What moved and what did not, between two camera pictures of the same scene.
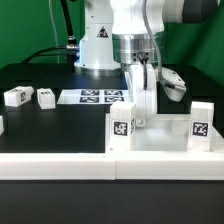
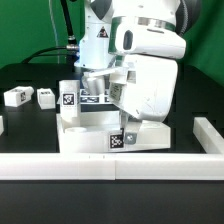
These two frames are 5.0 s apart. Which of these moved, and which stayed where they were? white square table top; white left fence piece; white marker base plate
Moved: white square table top
Stayed: white marker base plate; white left fence piece
